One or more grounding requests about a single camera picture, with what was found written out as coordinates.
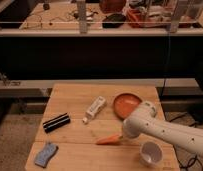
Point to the grey metal post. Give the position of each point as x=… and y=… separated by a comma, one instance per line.
x=81, y=6

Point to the black tray on bench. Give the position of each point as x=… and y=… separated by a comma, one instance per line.
x=113, y=21

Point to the white tube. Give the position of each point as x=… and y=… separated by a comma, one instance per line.
x=97, y=105

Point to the orange bowl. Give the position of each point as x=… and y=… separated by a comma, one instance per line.
x=124, y=104

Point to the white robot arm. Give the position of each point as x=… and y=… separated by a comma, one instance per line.
x=142, y=120

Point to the red container on bench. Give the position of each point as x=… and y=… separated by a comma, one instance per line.
x=136, y=20

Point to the white cup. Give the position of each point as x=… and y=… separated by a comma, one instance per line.
x=150, y=154

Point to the blue sponge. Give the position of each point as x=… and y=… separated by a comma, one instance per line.
x=42, y=158

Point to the orange pepper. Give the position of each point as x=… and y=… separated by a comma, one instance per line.
x=111, y=140

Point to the black ribbed box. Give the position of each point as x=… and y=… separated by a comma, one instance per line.
x=56, y=122

